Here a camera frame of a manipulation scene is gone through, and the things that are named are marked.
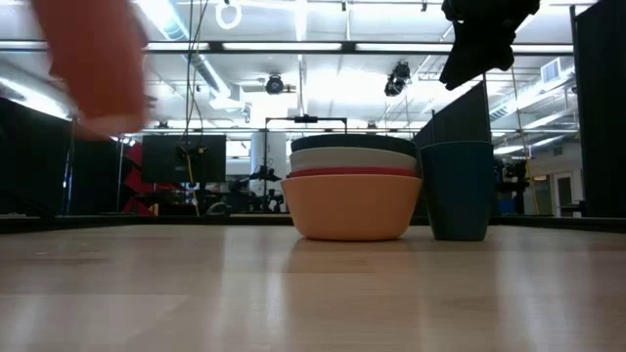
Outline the orange plastic bowl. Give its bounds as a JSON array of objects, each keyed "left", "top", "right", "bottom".
[{"left": 281, "top": 174, "right": 424, "bottom": 242}]

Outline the dark blue plastic cup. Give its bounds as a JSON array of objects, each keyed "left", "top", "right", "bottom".
[{"left": 420, "top": 140, "right": 495, "bottom": 242}]

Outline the silver ventilation duct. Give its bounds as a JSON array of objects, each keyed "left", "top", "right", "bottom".
[{"left": 139, "top": 0, "right": 231, "bottom": 99}]

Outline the white air vent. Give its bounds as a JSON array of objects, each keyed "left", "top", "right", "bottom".
[{"left": 540, "top": 57, "right": 563, "bottom": 84}]

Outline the white pillar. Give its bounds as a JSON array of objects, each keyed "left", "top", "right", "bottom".
[{"left": 249, "top": 131, "right": 289, "bottom": 212}]

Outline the black background equipment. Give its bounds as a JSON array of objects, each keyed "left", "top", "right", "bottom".
[{"left": 493, "top": 158, "right": 529, "bottom": 197}]

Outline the orange plastic cup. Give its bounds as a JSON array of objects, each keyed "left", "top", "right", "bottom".
[{"left": 31, "top": 0, "right": 151, "bottom": 138}]

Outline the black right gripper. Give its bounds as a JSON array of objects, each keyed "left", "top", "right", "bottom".
[{"left": 438, "top": 0, "right": 542, "bottom": 92}]

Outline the black monitor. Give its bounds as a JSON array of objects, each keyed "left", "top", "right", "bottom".
[{"left": 141, "top": 134, "right": 227, "bottom": 185}]

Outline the white plastic bowl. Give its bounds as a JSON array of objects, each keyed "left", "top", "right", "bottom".
[{"left": 289, "top": 146, "right": 420, "bottom": 173}]

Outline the white hanging ring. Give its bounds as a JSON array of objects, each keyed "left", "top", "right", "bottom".
[{"left": 215, "top": 0, "right": 244, "bottom": 30}]

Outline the black table edge rail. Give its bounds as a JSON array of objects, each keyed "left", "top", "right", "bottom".
[{"left": 0, "top": 213, "right": 626, "bottom": 234}]

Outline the white door with window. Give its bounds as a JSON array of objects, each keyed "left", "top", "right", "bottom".
[{"left": 554, "top": 171, "right": 574, "bottom": 217}]

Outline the black ceiling spotlight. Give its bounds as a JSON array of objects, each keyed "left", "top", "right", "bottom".
[
  {"left": 383, "top": 61, "right": 412, "bottom": 98},
  {"left": 264, "top": 73, "right": 286, "bottom": 96}
]

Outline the black partition curtain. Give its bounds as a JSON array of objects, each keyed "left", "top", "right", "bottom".
[
  {"left": 0, "top": 97, "right": 121, "bottom": 216},
  {"left": 569, "top": 0, "right": 626, "bottom": 219},
  {"left": 413, "top": 80, "right": 495, "bottom": 148}
]

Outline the red plastic bowl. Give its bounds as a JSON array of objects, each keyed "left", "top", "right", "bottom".
[{"left": 287, "top": 166, "right": 421, "bottom": 179}]

